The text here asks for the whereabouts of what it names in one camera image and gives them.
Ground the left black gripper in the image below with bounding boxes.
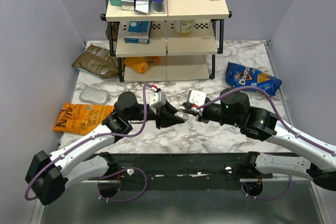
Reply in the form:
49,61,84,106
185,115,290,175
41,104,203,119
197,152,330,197
127,98,185,130

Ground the white earbud charging case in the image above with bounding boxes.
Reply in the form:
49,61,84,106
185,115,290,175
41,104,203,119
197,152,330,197
174,111,189,121

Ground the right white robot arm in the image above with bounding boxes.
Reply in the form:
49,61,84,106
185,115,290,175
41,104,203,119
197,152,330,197
179,87,335,191

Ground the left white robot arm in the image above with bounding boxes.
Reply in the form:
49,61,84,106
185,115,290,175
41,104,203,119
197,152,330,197
25,88,188,206

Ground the orange snack bag on shelf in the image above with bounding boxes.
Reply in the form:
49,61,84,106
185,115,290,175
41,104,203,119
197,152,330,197
124,56,161,73

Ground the blue Doritos chip bag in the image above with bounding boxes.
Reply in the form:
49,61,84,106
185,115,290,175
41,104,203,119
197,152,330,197
225,62,282,96

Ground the beige three-tier shelf rack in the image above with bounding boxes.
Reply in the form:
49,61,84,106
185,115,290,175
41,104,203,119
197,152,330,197
100,0,232,82

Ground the white yellow cup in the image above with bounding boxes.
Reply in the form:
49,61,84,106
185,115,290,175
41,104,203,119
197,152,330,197
173,20,195,35

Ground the silver glitter pouch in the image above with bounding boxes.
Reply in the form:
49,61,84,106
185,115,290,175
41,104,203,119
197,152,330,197
79,87,110,105

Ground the blue white box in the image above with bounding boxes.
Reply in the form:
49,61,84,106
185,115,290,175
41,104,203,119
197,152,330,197
124,21,152,44

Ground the brown snack bag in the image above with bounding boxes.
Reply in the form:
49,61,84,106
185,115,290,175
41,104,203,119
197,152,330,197
71,45,119,79

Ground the orange Kettle chip bag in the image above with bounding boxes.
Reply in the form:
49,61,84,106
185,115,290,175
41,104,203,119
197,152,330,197
53,102,114,135

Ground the dark brown bag behind shelf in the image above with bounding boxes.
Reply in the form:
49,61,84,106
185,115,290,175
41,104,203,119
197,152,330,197
106,23,117,41

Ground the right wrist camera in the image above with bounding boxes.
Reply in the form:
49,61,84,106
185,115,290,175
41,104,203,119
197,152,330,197
187,90,206,106

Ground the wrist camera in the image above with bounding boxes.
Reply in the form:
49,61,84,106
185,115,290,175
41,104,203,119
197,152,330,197
150,91,166,109
187,90,206,106

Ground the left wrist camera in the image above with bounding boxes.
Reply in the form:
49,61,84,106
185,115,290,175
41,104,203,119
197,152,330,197
150,91,166,109

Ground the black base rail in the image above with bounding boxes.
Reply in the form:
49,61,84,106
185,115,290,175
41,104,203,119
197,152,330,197
98,152,262,192

